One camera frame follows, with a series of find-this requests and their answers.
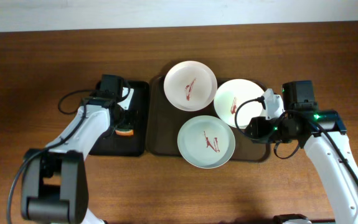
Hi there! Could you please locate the pale green plate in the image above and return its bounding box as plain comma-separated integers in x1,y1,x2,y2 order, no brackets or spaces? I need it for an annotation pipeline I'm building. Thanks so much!
177,115,236,169

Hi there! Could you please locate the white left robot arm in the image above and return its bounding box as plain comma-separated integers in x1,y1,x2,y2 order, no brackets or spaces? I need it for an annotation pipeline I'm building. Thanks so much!
13,75,133,223

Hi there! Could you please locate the black small tray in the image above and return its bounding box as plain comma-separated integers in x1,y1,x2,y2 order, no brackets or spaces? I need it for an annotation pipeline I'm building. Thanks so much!
90,81,149,157

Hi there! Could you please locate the brown serving tray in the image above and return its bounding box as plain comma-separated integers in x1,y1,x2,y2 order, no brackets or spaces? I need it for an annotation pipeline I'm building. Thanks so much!
145,76,271,163

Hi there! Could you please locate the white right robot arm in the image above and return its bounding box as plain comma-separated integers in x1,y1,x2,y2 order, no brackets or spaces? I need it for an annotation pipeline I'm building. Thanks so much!
241,80,358,223

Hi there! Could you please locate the orange green sponge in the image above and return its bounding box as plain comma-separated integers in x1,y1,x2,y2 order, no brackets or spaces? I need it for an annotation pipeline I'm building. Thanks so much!
115,124,134,136

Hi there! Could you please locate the cream plate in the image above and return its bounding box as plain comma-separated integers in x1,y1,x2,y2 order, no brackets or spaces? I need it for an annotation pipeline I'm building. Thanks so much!
214,79,265,129

